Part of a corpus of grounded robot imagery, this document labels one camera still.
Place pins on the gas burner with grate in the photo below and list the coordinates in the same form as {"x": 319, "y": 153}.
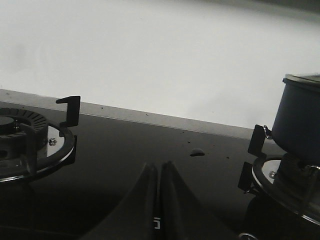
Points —
{"x": 283, "y": 178}
{"x": 32, "y": 146}

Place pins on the black glass gas cooktop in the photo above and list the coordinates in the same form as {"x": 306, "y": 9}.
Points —
{"x": 110, "y": 156}

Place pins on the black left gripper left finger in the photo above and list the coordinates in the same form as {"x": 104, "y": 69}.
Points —
{"x": 133, "y": 217}

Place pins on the right gas burner with grate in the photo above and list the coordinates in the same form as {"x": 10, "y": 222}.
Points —
{"x": 283, "y": 178}

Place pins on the silver stove control knob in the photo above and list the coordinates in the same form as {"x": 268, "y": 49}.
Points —
{"x": 247, "y": 236}

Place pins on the left gas burner with grate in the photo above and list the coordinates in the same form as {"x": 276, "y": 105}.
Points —
{"x": 32, "y": 146}

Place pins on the dark blue cooking pot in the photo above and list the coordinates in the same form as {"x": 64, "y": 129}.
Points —
{"x": 296, "y": 128}

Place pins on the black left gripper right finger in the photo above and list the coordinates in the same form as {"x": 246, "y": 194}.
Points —
{"x": 183, "y": 216}

